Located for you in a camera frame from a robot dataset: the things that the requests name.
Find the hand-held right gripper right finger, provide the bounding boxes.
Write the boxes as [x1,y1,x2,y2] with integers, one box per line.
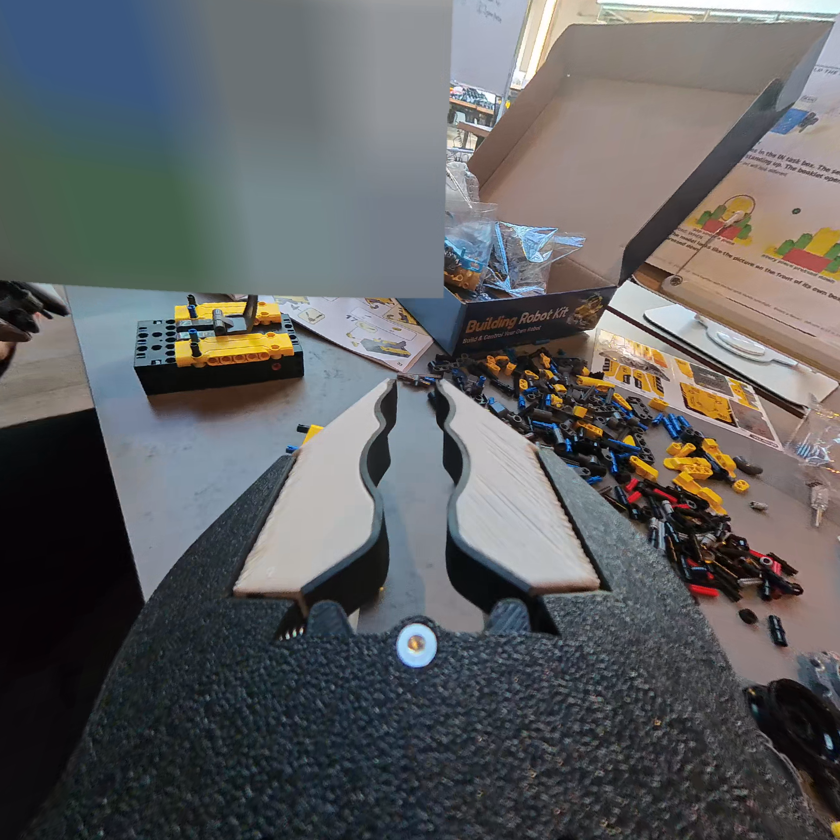
[433,378,602,621]

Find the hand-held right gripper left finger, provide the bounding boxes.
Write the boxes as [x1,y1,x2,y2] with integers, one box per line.
[233,377,400,618]

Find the small grey pin connector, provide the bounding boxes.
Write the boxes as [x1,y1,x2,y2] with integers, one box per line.
[0,281,70,342]

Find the grey desk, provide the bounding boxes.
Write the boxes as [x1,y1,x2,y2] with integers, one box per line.
[66,285,840,815]

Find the pile of small building bricks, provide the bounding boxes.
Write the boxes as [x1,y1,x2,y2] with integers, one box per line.
[400,348,805,647]

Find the black base with yellow beams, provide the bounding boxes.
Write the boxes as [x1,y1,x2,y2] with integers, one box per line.
[133,294,306,396]

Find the white instruction booklet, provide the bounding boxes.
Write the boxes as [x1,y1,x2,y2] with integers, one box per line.
[259,295,435,374]

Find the yellow sticker sheet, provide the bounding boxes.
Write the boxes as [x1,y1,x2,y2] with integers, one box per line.
[591,328,785,450]

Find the crinkled clear parts bag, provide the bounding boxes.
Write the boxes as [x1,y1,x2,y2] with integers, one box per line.
[492,222,586,299]

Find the clear bag with yellow parts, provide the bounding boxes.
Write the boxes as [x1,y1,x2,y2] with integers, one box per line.
[445,202,501,294]

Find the person's legs dark trousers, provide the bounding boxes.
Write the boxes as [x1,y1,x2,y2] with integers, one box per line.
[0,407,145,840]

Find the white flat stand base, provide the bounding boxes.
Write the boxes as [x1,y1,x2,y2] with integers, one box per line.
[643,305,821,408]

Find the small clear bag blue pins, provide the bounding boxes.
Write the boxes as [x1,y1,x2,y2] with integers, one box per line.
[784,394,840,468]

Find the black toy wheel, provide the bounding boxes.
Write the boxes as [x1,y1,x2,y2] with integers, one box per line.
[745,679,840,815]

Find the printed instruction board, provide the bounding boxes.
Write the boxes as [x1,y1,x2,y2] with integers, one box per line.
[633,62,840,382]

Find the blue cardboard kit box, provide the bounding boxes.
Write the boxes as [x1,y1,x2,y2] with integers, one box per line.
[397,20,836,358]

